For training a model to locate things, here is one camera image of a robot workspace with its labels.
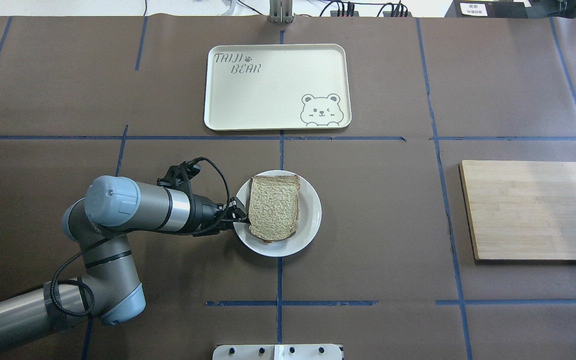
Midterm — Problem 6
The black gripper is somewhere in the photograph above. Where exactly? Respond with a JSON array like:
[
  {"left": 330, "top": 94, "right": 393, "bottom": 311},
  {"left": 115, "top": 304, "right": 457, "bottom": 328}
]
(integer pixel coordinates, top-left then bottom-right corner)
[{"left": 157, "top": 160, "right": 250, "bottom": 236}]

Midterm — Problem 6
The bread slice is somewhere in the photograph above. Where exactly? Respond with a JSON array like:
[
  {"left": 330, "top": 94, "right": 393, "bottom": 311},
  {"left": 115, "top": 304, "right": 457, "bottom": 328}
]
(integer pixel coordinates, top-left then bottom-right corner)
[
  {"left": 253, "top": 231, "right": 297, "bottom": 244},
  {"left": 247, "top": 174, "right": 301, "bottom": 234}
]

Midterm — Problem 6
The white round plate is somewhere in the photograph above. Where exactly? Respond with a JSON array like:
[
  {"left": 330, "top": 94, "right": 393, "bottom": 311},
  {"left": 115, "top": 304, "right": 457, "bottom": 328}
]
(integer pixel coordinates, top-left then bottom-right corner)
[{"left": 234, "top": 175, "right": 323, "bottom": 258}]

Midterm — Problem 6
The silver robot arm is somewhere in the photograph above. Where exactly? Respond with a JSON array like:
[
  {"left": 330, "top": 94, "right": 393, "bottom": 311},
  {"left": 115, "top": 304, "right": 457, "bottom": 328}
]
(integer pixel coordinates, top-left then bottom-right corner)
[{"left": 0, "top": 157, "right": 249, "bottom": 352}]

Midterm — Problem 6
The cream bear serving tray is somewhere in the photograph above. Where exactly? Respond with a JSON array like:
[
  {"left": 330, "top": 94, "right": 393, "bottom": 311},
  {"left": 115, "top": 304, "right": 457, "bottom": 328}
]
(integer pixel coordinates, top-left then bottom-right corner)
[{"left": 203, "top": 43, "right": 352, "bottom": 132}]

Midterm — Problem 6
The black power strip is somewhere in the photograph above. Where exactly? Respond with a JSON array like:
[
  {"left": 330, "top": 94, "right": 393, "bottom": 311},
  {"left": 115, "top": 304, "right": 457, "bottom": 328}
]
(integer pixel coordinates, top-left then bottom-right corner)
[{"left": 318, "top": 0, "right": 413, "bottom": 18}]

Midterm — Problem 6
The bamboo cutting board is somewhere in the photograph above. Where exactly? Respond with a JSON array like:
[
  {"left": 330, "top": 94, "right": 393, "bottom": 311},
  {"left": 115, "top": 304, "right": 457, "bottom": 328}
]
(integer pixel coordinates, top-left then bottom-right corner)
[{"left": 459, "top": 159, "right": 576, "bottom": 261}]

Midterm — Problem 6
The black box with label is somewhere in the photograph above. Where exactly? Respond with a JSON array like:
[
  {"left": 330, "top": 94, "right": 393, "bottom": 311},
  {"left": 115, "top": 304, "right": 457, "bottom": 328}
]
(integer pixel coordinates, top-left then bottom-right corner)
[{"left": 444, "top": 0, "right": 531, "bottom": 19}]

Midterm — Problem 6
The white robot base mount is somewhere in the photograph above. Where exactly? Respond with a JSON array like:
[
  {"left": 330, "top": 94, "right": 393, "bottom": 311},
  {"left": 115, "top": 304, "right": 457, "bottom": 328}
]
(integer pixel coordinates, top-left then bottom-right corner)
[{"left": 212, "top": 343, "right": 345, "bottom": 360}]

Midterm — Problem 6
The grey camera post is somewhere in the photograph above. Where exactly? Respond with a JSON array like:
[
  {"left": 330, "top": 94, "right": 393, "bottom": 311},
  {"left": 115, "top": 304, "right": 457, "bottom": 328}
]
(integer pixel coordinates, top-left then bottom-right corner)
[{"left": 268, "top": 0, "right": 295, "bottom": 24}]

